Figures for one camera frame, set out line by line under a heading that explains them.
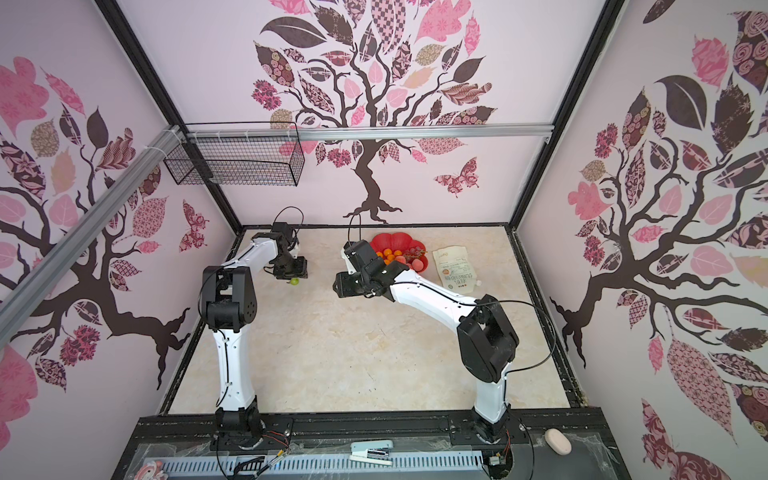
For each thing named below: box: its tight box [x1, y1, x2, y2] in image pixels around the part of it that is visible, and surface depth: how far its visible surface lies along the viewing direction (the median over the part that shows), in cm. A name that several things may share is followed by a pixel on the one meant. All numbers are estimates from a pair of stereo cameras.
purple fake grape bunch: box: [404, 246, 428, 261], surface depth 108 cm
